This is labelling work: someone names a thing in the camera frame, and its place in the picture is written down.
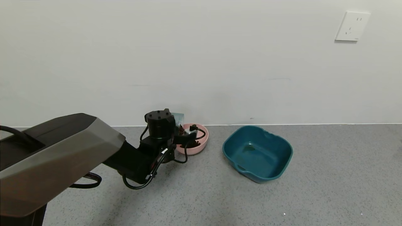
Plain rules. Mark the pink plastic bowl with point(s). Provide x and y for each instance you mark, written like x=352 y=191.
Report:
x=196 y=151

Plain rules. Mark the white wall power outlet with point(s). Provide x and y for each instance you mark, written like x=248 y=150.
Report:
x=352 y=26

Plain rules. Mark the teal square plastic basin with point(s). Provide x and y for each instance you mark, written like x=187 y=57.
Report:
x=257 y=157

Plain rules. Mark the black and grey left robot arm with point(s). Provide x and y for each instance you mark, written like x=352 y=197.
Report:
x=62 y=150

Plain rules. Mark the ribbed translucent teal cup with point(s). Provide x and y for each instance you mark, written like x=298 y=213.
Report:
x=179 y=117

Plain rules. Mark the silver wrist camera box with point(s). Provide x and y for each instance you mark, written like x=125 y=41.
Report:
x=190 y=132

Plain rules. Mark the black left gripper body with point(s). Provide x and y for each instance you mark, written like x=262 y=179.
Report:
x=183 y=139

